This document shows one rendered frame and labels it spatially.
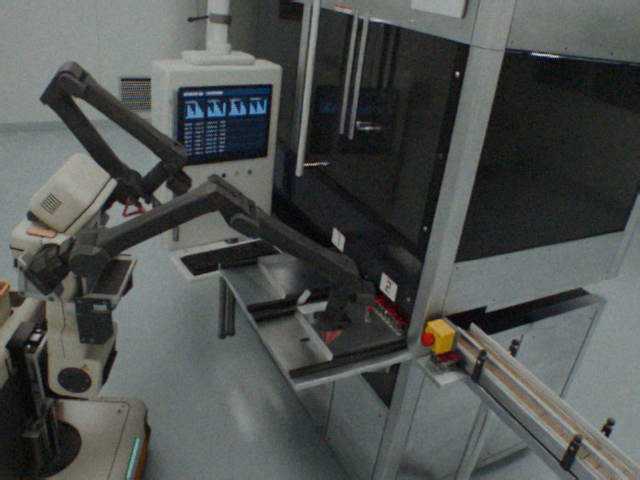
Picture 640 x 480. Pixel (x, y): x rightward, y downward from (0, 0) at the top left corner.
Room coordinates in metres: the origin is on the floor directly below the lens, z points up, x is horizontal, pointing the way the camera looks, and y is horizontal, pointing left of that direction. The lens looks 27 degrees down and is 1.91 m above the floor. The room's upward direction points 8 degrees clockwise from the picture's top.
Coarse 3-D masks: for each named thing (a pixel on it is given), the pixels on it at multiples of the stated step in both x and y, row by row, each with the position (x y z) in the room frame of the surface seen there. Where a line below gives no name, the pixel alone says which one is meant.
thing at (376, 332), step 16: (320, 304) 1.51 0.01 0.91; (352, 304) 1.58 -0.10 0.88; (304, 320) 1.41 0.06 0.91; (352, 320) 1.48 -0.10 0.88; (384, 320) 1.50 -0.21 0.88; (320, 336) 1.37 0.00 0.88; (336, 336) 1.38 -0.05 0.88; (352, 336) 1.39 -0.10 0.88; (368, 336) 1.40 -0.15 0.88; (384, 336) 1.41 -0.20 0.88; (400, 336) 1.43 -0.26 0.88; (336, 352) 1.30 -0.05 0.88; (352, 352) 1.28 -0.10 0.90
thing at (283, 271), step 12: (336, 252) 1.93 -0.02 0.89; (264, 264) 1.71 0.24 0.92; (276, 264) 1.78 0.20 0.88; (288, 264) 1.79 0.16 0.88; (300, 264) 1.80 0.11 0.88; (276, 276) 1.69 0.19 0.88; (288, 276) 1.70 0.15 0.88; (300, 276) 1.72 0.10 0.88; (312, 276) 1.73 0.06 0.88; (324, 276) 1.74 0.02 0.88; (276, 288) 1.60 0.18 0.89; (288, 288) 1.62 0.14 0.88; (300, 288) 1.63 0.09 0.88; (312, 288) 1.59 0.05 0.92; (324, 288) 1.61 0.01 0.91
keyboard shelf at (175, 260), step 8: (248, 240) 2.08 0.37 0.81; (192, 248) 1.96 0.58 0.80; (200, 248) 1.97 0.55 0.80; (208, 248) 1.98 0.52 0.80; (216, 248) 1.97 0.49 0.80; (176, 256) 1.86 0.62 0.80; (176, 264) 1.81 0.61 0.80; (184, 272) 1.75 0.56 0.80; (216, 272) 1.79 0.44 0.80; (192, 280) 1.72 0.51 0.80; (200, 280) 1.74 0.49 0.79
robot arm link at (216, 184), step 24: (192, 192) 1.14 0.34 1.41; (216, 192) 1.11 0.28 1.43; (240, 192) 1.20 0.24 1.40; (144, 216) 1.11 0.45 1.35; (168, 216) 1.11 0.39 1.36; (192, 216) 1.12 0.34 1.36; (120, 240) 1.08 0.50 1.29; (144, 240) 1.10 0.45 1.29; (72, 264) 1.04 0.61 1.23; (96, 264) 1.05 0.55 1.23
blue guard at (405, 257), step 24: (288, 168) 2.19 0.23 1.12; (288, 192) 2.17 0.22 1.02; (312, 192) 1.99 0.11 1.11; (312, 216) 1.97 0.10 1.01; (336, 216) 1.81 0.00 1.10; (360, 216) 1.68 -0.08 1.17; (360, 240) 1.66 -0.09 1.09; (384, 240) 1.55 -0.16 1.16; (360, 264) 1.64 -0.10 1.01; (384, 264) 1.53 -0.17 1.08; (408, 264) 1.43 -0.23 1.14; (408, 288) 1.41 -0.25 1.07
